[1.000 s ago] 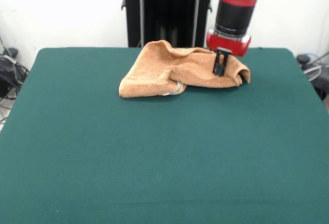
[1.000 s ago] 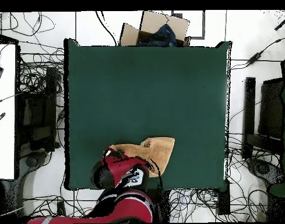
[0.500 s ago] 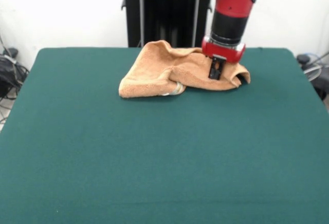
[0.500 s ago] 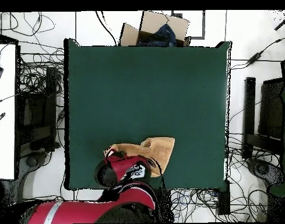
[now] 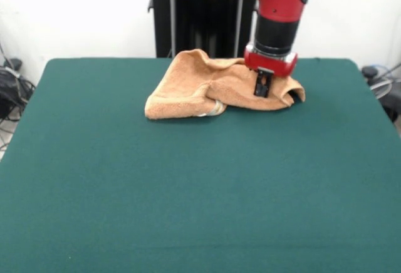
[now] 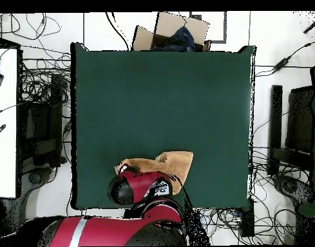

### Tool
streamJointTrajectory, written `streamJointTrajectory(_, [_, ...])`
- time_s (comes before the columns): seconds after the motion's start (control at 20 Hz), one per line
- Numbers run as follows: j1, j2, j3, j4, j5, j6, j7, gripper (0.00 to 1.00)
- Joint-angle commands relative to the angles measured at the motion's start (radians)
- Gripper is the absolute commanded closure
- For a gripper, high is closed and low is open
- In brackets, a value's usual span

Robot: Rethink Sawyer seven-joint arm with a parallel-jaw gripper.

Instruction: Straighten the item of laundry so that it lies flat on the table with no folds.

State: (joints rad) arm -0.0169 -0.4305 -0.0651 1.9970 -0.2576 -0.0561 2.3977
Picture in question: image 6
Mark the tan terry towel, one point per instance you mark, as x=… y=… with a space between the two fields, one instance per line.
x=177 y=162

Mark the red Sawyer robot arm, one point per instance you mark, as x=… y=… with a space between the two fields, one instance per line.
x=141 y=185

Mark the dark green table cloth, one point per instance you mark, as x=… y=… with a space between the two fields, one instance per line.
x=146 y=90

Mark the black metal stand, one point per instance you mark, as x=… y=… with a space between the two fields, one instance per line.
x=275 y=115
x=55 y=115

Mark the black floor equipment lump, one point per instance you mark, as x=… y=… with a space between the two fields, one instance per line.
x=36 y=177
x=291 y=186

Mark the white desk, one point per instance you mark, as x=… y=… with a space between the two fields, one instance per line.
x=5 y=154

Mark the small black box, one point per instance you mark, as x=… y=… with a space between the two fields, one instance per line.
x=247 y=221

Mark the dark blue garment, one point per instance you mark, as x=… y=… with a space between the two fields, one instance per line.
x=181 y=38

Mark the open cardboard box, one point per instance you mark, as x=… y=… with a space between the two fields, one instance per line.
x=172 y=23

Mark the black power adapter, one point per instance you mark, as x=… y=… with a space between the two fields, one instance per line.
x=281 y=64

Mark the black rod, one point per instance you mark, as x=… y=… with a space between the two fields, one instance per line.
x=313 y=25

